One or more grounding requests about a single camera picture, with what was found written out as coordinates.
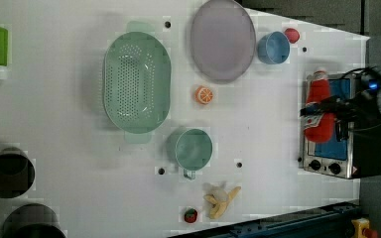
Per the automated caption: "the blue metal rail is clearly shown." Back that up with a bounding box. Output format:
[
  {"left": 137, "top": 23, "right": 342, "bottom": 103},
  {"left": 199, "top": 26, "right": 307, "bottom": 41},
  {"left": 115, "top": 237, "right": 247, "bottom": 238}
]
[{"left": 169, "top": 202, "right": 362, "bottom": 238}]

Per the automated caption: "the green perforated colander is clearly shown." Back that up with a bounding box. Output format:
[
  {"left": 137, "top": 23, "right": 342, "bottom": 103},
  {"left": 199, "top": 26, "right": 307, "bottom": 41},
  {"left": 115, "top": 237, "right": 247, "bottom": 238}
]
[{"left": 102, "top": 21, "right": 172, "bottom": 144}]

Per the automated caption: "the small plush strawberry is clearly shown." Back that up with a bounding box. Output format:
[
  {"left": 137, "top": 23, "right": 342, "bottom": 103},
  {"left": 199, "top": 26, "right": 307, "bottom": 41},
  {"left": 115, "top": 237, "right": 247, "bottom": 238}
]
[{"left": 184, "top": 208, "right": 198, "bottom": 223}]

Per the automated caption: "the blue bowl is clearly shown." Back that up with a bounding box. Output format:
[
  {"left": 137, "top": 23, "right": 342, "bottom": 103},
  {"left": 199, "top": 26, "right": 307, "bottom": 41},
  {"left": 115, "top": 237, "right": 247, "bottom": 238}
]
[{"left": 257, "top": 32, "right": 290, "bottom": 64}]

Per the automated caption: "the yellow red emergency button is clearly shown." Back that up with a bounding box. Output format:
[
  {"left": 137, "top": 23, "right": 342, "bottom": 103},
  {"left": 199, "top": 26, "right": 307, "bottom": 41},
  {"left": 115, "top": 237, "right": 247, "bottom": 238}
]
[{"left": 351, "top": 218, "right": 379, "bottom": 238}]

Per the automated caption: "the red plush ketchup bottle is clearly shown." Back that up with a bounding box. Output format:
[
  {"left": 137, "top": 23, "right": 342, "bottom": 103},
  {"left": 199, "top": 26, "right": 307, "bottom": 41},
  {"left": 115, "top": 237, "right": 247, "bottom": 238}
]
[{"left": 301, "top": 69, "right": 334, "bottom": 143}]

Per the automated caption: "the black cylinder cup with spatula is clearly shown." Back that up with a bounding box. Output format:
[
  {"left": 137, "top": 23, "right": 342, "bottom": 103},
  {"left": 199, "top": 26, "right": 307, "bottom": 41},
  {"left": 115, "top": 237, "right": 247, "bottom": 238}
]
[{"left": 2, "top": 203, "right": 66, "bottom": 238}]

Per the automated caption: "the black toaster oven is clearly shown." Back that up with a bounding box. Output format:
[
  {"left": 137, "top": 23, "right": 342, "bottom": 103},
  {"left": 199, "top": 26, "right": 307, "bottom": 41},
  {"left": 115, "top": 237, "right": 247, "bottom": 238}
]
[{"left": 301, "top": 73, "right": 381, "bottom": 179}]

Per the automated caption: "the plush peeled banana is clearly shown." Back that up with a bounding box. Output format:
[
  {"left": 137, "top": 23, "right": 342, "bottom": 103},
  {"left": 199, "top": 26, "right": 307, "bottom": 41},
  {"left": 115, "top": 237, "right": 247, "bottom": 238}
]
[{"left": 203, "top": 186, "right": 241, "bottom": 219}]

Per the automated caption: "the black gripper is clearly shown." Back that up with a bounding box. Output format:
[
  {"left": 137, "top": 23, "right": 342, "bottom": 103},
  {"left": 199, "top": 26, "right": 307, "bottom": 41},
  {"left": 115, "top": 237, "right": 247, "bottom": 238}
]
[{"left": 300, "top": 92, "right": 381, "bottom": 141}]

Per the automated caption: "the green mug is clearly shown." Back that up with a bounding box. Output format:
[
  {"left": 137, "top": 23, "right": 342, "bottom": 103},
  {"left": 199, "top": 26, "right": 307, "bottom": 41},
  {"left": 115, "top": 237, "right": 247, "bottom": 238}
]
[{"left": 166, "top": 127, "right": 213, "bottom": 180}]

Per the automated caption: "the grey round plate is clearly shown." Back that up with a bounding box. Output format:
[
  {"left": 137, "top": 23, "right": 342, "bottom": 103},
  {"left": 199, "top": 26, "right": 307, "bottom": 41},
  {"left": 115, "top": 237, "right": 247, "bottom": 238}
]
[{"left": 190, "top": 0, "right": 256, "bottom": 81}]

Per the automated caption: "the plush orange slice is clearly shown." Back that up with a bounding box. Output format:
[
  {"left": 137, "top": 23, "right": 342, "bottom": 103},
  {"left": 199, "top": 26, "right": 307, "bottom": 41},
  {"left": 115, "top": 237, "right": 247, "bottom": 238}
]
[{"left": 194, "top": 86, "right": 213, "bottom": 105}]

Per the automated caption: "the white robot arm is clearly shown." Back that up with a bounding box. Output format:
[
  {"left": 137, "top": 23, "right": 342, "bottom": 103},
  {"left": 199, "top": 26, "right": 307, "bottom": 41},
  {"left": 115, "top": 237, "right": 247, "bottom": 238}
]
[{"left": 300, "top": 71, "right": 381, "bottom": 143}]

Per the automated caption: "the large plush strawberry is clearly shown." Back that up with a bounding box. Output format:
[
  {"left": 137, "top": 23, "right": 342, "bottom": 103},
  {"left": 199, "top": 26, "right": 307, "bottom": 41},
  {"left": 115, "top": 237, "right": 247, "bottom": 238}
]
[{"left": 284, "top": 28, "right": 300, "bottom": 44}]

